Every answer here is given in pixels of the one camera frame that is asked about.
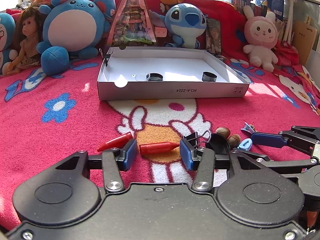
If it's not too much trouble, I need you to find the red crayon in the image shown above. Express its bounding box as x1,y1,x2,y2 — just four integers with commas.
97,132,133,152
139,141,179,155

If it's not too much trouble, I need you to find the black binder clip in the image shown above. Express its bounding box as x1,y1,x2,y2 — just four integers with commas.
183,130,212,147
99,47,115,67

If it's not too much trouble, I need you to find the light blue hair clip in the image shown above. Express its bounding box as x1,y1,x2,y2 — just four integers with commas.
238,138,253,151

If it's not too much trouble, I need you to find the blue patterned hair clip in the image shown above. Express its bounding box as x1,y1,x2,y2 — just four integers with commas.
241,123,257,134

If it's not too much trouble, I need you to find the black shallow round cap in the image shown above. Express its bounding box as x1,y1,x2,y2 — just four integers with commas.
205,133,231,155

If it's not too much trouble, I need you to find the brown acorn far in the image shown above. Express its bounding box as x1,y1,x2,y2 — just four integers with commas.
215,127,231,139

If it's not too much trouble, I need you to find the brown acorn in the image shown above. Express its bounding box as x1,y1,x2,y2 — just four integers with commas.
227,134,241,149
215,127,231,139

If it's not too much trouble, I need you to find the brown acorn near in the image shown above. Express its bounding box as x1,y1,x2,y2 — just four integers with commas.
227,134,241,149

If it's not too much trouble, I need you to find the red Hello Kitty blanket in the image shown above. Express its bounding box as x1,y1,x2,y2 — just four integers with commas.
0,0,320,230

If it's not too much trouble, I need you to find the white cardboard box tray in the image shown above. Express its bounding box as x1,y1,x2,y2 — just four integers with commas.
97,47,249,101

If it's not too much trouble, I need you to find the black round cap in tray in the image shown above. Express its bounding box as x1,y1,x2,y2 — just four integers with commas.
146,73,163,81

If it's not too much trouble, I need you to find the black binder clip on tray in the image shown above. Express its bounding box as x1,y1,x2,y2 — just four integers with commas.
99,47,115,67

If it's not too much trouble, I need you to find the pink bunny plush toy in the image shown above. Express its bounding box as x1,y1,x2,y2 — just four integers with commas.
243,5,278,72

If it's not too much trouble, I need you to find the pink triangular diorama house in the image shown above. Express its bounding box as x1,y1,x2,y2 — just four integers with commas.
106,0,167,49

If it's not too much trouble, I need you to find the Stitch blue plush toy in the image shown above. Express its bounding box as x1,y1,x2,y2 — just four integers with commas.
149,3,207,49

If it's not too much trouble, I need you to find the blue round mouse plush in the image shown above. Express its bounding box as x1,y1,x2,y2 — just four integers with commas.
36,0,116,76

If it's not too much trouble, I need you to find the brown haired doll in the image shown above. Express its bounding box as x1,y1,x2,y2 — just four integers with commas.
2,6,44,76

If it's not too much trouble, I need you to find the Doraemon plush toy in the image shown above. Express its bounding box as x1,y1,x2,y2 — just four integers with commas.
0,12,18,74

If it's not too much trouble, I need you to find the black ring lens in tray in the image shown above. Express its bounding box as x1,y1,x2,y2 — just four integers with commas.
202,72,217,82

